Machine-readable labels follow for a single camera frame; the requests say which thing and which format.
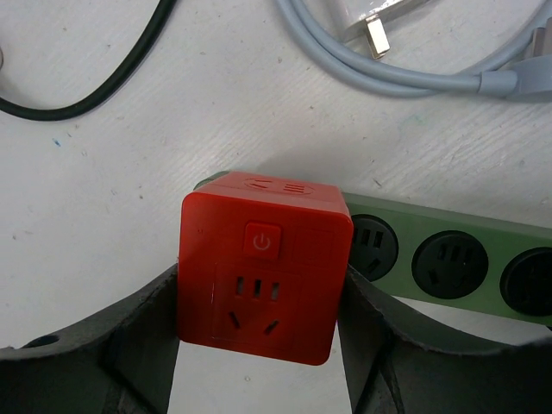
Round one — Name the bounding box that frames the red cube adapter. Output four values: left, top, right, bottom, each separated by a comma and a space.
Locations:
176, 172, 353, 366

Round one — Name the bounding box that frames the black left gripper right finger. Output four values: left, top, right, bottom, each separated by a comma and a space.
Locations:
338, 267, 551, 413

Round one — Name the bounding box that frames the white Honor USB charger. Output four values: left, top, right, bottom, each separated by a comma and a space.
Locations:
336, 0, 426, 60

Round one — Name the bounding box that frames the light blue thick hub cable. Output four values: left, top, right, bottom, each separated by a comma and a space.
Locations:
273, 0, 552, 99

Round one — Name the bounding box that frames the light blue round plug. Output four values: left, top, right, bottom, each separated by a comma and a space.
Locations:
478, 19, 551, 103

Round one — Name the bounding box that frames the black cable of beige strip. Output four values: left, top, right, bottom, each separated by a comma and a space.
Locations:
0, 0, 179, 122

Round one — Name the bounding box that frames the green power strip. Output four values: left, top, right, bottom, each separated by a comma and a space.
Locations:
191, 170, 552, 327

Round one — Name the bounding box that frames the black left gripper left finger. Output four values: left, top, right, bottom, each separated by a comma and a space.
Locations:
1, 267, 179, 413

